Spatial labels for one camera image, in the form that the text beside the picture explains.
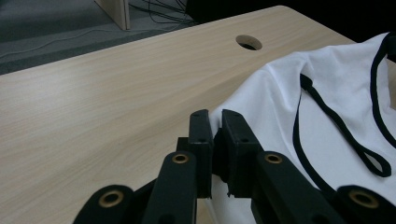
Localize black floor cables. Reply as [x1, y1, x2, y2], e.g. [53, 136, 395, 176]
[129, 0, 199, 26]

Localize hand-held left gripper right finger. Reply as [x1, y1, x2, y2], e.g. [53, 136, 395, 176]
[213, 108, 265, 199]

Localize white tank top black trim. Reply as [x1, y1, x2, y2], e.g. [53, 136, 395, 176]
[204, 31, 396, 224]

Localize light wooden furniture leg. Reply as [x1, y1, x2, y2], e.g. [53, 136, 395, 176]
[93, 0, 132, 31]

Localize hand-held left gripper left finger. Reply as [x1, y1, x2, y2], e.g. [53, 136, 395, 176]
[177, 108, 217, 200]

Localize black curtain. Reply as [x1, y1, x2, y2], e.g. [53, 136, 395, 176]
[186, 0, 396, 44]

